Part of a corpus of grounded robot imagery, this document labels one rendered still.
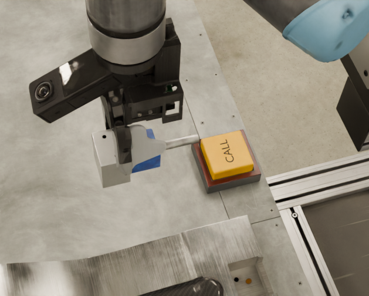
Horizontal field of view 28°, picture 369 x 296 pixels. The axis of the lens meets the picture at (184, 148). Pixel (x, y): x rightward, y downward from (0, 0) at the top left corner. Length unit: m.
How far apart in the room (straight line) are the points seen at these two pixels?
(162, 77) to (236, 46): 1.47
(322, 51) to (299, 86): 1.56
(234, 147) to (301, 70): 1.19
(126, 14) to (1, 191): 0.47
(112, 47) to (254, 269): 0.37
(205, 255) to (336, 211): 0.87
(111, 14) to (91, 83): 0.12
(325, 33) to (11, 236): 0.57
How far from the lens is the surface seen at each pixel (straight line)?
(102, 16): 0.67
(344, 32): 0.62
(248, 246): 0.91
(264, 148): 2.04
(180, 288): 0.89
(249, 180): 1.05
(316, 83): 2.20
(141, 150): 0.85
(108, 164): 0.88
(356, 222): 1.74
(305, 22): 0.62
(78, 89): 0.77
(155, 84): 0.78
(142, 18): 0.67
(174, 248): 0.91
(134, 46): 0.69
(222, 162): 1.03
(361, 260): 1.70
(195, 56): 1.18
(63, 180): 1.06
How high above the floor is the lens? 1.71
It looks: 58 degrees down
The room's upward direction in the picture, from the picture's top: 4 degrees clockwise
